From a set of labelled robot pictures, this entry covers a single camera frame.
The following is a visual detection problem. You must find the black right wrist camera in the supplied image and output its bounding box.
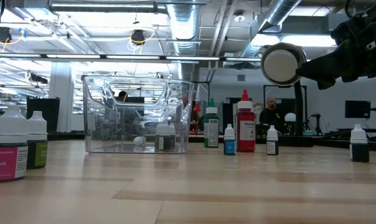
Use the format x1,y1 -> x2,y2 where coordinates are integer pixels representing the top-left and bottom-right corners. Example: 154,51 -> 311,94
330,17 -> 362,43

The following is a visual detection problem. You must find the black monitor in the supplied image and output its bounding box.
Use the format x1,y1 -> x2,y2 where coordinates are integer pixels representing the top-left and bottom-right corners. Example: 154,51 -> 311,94
344,100 -> 372,119

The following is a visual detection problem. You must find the black ceiling-mounted device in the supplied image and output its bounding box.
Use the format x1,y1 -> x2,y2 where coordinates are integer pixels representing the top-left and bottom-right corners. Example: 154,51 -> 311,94
0,27 -> 12,43

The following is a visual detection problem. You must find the clear plastic storage bin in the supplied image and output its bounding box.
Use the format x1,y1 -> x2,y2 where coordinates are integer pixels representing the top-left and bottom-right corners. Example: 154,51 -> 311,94
81,74 -> 195,155

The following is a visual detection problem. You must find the black overhead camera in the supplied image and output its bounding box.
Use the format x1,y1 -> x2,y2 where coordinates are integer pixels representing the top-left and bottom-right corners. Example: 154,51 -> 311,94
130,29 -> 147,46

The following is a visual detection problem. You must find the tall green food coloring bottle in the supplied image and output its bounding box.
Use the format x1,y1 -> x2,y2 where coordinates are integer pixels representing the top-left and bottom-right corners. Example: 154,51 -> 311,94
203,98 -> 220,148

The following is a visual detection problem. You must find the small black dropper bottle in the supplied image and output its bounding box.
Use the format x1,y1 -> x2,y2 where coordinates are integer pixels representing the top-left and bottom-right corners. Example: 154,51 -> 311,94
265,124 -> 279,156

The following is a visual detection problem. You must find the small pink dropper bottle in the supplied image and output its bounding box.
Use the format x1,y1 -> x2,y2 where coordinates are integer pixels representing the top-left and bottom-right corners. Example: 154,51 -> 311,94
0,105 -> 29,183

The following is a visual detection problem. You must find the grey ceiling pipe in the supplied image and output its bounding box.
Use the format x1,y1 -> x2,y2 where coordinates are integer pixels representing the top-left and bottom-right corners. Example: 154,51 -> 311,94
49,0 -> 159,13

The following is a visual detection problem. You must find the small lime green dropper bottle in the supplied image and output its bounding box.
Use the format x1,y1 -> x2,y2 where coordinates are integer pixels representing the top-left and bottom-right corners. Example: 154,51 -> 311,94
25,111 -> 48,170

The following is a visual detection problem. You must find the small navy dropper bottle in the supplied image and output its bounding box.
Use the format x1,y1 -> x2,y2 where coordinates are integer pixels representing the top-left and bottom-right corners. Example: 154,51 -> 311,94
349,124 -> 370,163

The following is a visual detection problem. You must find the black cabinet panel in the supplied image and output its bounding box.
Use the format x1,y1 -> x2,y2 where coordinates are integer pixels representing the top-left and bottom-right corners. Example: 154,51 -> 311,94
26,96 -> 60,133

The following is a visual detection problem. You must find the tall red food coloring bottle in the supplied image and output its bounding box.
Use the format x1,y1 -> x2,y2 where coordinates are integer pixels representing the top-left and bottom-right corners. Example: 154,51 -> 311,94
236,89 -> 257,153

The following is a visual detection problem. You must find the spiral metal air duct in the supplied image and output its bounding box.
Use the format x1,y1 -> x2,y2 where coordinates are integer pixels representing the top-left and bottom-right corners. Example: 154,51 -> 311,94
242,0 -> 302,58
167,0 -> 203,82

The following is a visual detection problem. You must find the black desk lamp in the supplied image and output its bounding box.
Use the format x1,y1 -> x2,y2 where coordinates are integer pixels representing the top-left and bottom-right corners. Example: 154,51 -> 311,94
260,42 -> 315,147

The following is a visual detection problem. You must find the rectangular ceiling light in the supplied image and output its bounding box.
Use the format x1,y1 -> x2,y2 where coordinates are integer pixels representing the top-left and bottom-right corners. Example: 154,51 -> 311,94
252,32 -> 337,47

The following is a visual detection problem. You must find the small blue dropper bottle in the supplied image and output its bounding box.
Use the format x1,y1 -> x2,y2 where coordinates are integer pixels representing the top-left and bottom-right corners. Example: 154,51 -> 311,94
223,123 -> 236,156

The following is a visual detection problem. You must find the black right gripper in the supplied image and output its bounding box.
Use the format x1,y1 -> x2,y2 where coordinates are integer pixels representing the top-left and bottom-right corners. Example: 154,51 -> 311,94
296,2 -> 376,90

